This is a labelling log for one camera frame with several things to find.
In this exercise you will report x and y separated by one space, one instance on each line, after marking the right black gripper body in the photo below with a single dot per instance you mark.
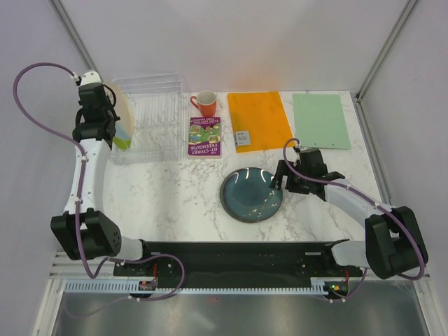
295 183

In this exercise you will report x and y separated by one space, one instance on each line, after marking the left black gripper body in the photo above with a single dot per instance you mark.
110 111

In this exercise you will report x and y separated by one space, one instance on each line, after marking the cream blue leaf plate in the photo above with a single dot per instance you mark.
125 126

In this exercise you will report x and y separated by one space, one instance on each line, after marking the dark blue floral plate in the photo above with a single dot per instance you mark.
246 195

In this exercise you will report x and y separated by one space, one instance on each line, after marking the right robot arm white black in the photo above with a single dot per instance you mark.
393 244

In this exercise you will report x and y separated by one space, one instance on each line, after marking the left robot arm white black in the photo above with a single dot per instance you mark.
83 223

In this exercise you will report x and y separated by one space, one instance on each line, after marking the green white plate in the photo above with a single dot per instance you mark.
122 142

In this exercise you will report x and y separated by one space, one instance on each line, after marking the orange cutting board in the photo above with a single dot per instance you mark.
259 121

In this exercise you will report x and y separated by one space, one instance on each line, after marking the light green cutting board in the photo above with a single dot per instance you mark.
319 121

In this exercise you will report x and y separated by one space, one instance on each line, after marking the purple treehouse book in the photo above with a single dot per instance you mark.
204 138

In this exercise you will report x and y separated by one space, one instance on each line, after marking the orange mug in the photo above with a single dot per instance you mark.
205 102

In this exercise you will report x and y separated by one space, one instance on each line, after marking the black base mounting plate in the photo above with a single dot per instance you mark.
237 263

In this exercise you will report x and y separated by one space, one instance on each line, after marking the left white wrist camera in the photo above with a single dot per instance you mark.
87 78

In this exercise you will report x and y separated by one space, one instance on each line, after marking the white wire dish rack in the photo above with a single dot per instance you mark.
158 103

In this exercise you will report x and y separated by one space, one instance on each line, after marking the left aluminium frame post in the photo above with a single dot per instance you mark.
74 36

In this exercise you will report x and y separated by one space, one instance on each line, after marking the aluminium frame post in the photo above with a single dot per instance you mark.
74 36
386 48

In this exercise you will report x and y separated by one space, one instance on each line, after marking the white slotted cable duct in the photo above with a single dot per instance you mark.
137 287

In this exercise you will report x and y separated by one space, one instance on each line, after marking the right aluminium frame post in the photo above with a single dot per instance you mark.
386 48

